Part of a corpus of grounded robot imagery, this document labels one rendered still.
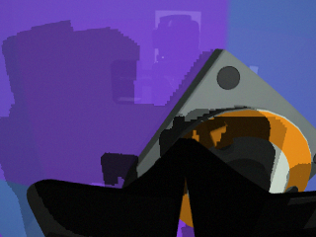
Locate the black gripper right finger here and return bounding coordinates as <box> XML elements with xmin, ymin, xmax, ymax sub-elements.
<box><xmin>186</xmin><ymin>138</ymin><xmax>316</xmax><ymax>237</ymax></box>

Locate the orange round plate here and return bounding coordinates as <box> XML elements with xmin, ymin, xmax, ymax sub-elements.
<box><xmin>171</xmin><ymin>106</ymin><xmax>312</xmax><ymax>226</ymax></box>

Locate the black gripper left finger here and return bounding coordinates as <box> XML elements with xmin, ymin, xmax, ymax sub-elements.
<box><xmin>27</xmin><ymin>138</ymin><xmax>189</xmax><ymax>237</ymax></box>

